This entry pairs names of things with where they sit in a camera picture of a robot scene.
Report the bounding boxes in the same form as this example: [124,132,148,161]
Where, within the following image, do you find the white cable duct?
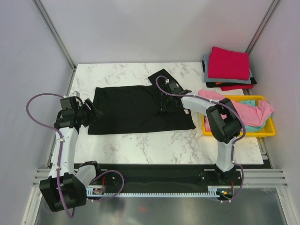
[86,187,219,198]

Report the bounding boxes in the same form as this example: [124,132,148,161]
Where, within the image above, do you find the aluminium frame post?
[32,0,76,71]
[245,0,281,54]

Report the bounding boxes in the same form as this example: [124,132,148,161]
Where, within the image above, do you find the folded grey t-shirt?
[202,53,253,84]

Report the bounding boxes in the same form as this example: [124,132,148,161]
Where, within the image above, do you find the folded dark red t-shirt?
[220,84,254,91]

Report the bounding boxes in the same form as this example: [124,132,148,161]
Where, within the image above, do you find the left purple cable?
[25,92,124,218]

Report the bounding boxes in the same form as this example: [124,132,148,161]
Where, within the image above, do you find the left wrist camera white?
[63,91,80,98]

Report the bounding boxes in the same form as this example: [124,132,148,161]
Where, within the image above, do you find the right aluminium frame post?
[245,0,281,54]

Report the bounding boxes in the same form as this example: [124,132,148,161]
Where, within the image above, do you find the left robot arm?
[39,96,103,212]

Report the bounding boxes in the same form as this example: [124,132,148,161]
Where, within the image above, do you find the pink t-shirt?
[198,89,274,133]

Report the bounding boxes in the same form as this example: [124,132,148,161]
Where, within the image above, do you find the left aluminium frame post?
[32,0,76,71]

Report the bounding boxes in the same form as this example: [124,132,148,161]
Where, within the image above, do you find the yellow plastic bin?
[199,95,276,137]

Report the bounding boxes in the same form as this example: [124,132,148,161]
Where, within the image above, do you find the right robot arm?
[156,76,246,185]

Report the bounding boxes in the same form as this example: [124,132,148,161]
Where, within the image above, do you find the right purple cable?
[155,75,244,203]

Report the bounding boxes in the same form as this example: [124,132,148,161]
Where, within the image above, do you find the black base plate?
[91,164,242,194]

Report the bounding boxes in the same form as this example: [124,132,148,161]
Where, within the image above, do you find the teal t-shirt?
[232,101,274,132]

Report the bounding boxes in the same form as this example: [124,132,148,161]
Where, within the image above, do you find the purple cable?
[25,92,124,218]
[155,75,244,203]

